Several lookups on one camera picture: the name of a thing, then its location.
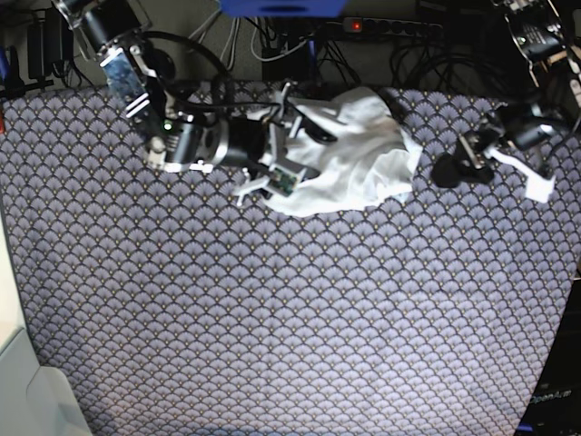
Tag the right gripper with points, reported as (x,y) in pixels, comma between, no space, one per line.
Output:
(242,142)

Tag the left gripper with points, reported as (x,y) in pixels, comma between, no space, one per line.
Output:
(520,126)

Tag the white T-shirt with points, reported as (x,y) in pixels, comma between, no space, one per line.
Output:
(373,158)

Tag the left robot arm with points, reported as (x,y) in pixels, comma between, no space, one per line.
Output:
(546,50)

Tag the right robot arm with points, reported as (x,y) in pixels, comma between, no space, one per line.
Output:
(179,134)

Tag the black box under table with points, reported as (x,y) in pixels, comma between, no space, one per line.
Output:
(295,66)

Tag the black power strip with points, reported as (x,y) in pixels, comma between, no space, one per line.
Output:
(375,26)

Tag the patterned blue table cloth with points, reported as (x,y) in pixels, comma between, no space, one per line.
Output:
(171,310)

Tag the black stand left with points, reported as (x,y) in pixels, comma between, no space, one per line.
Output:
(36,49)

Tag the grey plastic bin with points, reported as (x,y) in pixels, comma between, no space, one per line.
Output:
(35,399)

